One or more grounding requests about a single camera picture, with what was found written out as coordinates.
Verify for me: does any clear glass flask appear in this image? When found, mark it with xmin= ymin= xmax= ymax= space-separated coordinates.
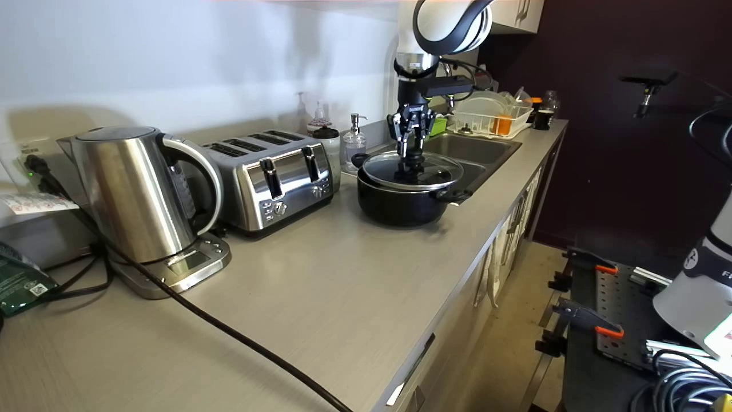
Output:
xmin=295 ymin=90 xmax=343 ymax=142

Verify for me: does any white dish drying rack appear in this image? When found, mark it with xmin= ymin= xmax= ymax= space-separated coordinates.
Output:
xmin=447 ymin=90 xmax=536 ymax=142

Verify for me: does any glass pot lid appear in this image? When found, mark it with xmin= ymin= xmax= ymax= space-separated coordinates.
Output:
xmin=359 ymin=149 xmax=466 ymax=194

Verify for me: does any white paper box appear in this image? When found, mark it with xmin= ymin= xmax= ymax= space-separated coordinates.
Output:
xmin=0 ymin=186 xmax=86 ymax=271

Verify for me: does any kettle power base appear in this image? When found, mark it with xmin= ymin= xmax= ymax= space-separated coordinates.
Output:
xmin=111 ymin=232 xmax=234 ymax=300

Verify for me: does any black cooking pot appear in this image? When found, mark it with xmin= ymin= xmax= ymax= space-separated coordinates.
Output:
xmin=350 ymin=149 xmax=477 ymax=229

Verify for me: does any clear soap pump dispenser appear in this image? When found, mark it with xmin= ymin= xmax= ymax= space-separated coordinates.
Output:
xmin=338 ymin=113 xmax=368 ymax=175

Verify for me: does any green packet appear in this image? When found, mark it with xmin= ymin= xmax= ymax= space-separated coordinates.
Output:
xmin=0 ymin=241 xmax=62 ymax=321

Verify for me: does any grey cable bundle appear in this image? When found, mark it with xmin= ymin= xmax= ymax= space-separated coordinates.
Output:
xmin=629 ymin=349 xmax=732 ymax=412

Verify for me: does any stainless steel four-slot toaster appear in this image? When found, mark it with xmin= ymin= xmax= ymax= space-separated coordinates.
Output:
xmin=195 ymin=127 xmax=338 ymax=236

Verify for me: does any white wall cabinet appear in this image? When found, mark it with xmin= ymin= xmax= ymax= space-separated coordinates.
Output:
xmin=489 ymin=0 xmax=549 ymax=36

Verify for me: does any black power cable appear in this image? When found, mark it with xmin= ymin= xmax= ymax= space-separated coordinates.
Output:
xmin=31 ymin=169 xmax=356 ymax=412

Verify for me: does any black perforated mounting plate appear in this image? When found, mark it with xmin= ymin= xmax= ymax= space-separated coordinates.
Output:
xmin=591 ymin=264 xmax=675 ymax=373

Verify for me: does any stainless steel double sink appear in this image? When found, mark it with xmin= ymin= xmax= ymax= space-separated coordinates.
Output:
xmin=421 ymin=131 xmax=527 ymax=199

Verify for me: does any black robot table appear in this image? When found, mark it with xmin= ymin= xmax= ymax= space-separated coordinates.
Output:
xmin=560 ymin=247 xmax=688 ymax=412

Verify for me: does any orange cup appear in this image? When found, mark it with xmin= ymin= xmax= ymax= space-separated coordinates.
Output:
xmin=492 ymin=113 xmax=515 ymax=139

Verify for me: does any metal cabinet handle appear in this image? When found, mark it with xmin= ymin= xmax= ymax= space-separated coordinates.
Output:
xmin=488 ymin=226 xmax=509 ymax=312
xmin=471 ymin=234 xmax=492 ymax=310

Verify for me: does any grey kitchen base cabinet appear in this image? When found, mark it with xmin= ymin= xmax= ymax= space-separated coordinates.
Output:
xmin=381 ymin=121 xmax=572 ymax=412

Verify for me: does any stainless steel electric kettle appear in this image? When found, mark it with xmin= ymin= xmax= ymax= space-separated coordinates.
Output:
xmin=58 ymin=125 xmax=227 ymax=265

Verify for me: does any black clamp with orange tip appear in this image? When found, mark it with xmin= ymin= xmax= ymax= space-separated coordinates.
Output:
xmin=560 ymin=247 xmax=622 ymax=281
xmin=548 ymin=297 xmax=629 ymax=344

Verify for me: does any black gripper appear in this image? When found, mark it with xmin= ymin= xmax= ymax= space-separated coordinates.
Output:
xmin=384 ymin=97 xmax=438 ymax=175

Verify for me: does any green dish soap bottle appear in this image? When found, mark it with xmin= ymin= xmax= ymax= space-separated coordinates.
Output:
xmin=425 ymin=113 xmax=453 ymax=142

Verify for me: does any black wall plug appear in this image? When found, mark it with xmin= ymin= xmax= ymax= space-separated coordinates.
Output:
xmin=20 ymin=149 xmax=73 ymax=202

